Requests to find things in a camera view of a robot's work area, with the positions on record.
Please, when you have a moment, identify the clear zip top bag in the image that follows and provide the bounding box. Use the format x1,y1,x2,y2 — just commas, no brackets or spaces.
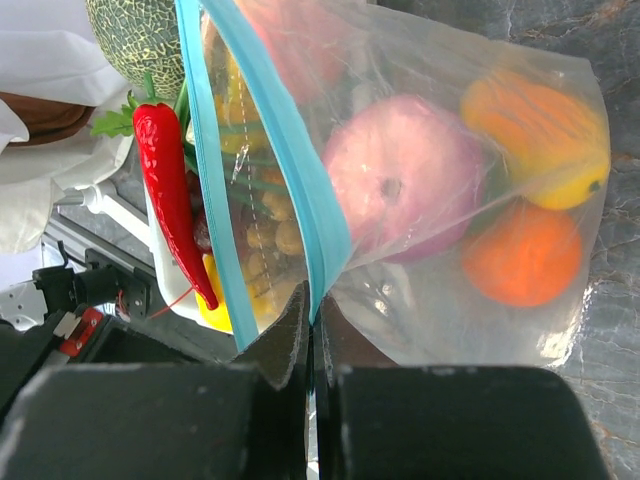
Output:
174,0,612,480

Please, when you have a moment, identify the green netted melon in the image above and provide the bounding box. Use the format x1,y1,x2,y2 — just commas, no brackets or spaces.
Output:
85,0,185,100

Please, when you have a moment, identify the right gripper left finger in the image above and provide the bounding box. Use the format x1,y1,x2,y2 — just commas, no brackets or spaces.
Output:
1,284,310,479

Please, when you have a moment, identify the white radish with leaves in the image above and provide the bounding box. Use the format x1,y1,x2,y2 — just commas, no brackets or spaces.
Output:
91,90,138,138

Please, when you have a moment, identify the metal clothes rack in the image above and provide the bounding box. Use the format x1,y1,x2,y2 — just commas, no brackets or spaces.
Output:
55,180,151,246

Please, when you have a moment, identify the orange fruit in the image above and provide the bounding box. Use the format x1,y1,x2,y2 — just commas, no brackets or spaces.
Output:
461,202,583,308

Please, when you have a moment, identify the longan bunch with twigs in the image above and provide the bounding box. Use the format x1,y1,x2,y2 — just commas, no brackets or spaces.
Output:
240,191,307,318

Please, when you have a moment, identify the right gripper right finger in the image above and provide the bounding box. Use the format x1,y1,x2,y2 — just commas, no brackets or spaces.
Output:
313,299,608,479

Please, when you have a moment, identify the yellow orange mango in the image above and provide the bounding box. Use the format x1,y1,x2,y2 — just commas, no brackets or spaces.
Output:
460,70,611,210

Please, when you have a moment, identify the white plastic basket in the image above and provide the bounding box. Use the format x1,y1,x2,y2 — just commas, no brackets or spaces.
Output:
144,187,233,335

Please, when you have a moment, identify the purple onion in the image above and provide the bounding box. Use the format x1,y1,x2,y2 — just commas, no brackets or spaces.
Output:
322,95,486,263

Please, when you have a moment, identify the red chili pepper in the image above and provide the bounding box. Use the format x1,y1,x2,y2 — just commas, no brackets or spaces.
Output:
133,74,219,310

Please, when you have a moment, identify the yellow lemon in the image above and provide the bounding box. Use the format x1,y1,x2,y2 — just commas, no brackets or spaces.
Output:
193,252,281,334

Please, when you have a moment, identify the pink peach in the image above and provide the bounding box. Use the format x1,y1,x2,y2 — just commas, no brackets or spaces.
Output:
236,1,359,104

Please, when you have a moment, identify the green scallion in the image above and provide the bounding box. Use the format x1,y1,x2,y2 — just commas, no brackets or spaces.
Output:
172,79,291,206

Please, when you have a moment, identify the dark purple passion fruit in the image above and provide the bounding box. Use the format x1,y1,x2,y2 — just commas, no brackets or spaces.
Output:
189,173,212,254

